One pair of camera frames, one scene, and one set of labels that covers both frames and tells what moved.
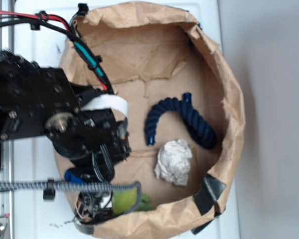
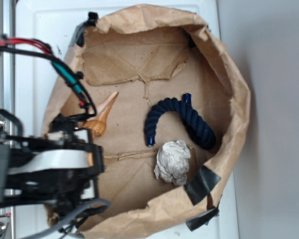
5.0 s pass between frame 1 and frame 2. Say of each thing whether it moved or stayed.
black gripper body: moved
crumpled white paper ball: stayed
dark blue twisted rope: stayed
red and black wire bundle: moved
